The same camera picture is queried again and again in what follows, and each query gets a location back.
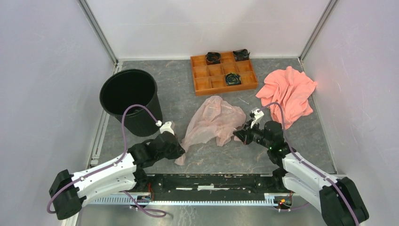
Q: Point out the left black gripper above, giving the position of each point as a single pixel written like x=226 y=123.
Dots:
x=178 y=152

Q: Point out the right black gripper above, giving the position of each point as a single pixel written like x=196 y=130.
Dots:
x=244 y=134

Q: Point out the pink translucent trash bag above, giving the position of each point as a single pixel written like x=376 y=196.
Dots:
x=215 y=118

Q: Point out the black plastic trash bin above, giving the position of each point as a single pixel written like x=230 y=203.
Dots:
x=133 y=87

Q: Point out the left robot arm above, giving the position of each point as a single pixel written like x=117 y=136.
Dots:
x=70 y=192

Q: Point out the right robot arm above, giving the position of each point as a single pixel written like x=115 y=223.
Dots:
x=337 y=199

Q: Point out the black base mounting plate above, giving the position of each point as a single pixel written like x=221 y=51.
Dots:
x=210 y=187

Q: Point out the black bag roll front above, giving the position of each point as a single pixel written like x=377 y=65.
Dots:
x=232 y=79

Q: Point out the black bag roll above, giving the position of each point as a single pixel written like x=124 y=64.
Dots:
x=213 y=58
x=241 y=55
x=232 y=79

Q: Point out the orange compartment tray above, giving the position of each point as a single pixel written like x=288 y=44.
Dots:
x=210 y=79

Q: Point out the salmon pink cloth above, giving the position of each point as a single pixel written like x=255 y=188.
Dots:
x=291 y=89

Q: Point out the black bag roll right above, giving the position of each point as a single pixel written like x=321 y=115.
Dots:
x=241 y=55

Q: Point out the black bag roll left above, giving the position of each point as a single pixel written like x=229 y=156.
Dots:
x=213 y=58

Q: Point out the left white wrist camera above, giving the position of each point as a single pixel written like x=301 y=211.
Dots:
x=165 y=127

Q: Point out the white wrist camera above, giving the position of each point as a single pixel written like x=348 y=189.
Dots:
x=165 y=127
x=256 y=115

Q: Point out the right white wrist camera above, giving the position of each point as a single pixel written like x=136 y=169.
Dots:
x=256 y=115

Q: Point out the white slotted cable duct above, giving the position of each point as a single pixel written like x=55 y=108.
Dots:
x=143 y=200

